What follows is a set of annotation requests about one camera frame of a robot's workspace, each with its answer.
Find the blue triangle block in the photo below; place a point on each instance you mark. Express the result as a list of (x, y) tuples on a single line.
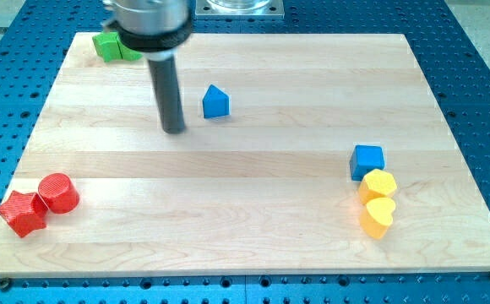
[(216, 103)]

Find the blue cube block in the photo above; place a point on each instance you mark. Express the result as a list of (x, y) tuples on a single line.
[(364, 159)]

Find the light wooden board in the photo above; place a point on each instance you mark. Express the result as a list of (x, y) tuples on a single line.
[(264, 190)]

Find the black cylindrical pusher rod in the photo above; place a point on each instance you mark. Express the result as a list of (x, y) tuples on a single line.
[(163, 73)]

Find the yellow hexagon block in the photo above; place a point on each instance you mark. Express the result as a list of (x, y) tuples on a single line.
[(377, 184)]

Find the yellow heart block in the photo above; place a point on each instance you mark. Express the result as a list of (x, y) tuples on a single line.
[(377, 217)]

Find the green block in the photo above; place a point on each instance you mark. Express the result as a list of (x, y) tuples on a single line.
[(109, 48)]

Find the red cylinder block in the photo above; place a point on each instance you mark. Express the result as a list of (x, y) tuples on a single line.
[(58, 193)]

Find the red star block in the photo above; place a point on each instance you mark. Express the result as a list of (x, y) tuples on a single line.
[(24, 213)]

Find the blue perforated metal table plate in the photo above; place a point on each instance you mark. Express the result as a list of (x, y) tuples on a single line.
[(35, 44)]

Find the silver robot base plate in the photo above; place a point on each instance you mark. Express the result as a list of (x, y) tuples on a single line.
[(239, 9)]

